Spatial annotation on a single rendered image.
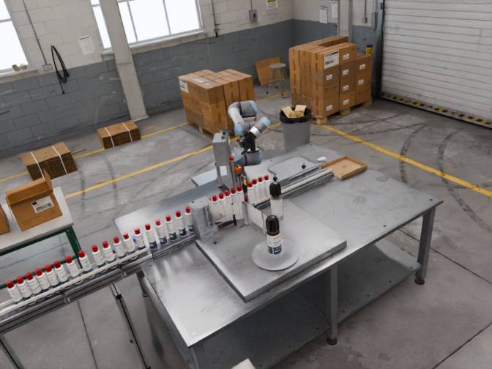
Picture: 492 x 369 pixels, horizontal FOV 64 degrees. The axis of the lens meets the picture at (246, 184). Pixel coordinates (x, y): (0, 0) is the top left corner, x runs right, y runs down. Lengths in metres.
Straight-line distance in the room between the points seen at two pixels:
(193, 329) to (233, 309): 0.25
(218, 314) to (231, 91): 4.50
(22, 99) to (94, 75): 1.27
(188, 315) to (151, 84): 6.33
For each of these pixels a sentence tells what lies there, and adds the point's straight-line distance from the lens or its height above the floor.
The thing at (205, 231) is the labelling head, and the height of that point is 0.94.
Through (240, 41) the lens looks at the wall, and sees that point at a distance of 8.91.
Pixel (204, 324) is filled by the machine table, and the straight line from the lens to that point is 2.34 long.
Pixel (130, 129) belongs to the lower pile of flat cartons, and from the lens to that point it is 7.13.
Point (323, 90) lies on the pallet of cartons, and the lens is 6.53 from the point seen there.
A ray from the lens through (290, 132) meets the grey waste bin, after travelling 5.51.
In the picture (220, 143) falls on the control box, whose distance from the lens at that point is 2.76.
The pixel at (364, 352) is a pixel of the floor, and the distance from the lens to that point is 3.22.
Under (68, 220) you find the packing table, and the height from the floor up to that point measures 0.78.
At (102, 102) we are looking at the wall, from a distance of 8.05.
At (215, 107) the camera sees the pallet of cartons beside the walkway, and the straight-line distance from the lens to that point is 6.26.
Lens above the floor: 2.57
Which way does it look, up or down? 30 degrees down
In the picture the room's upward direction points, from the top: 8 degrees counter-clockwise
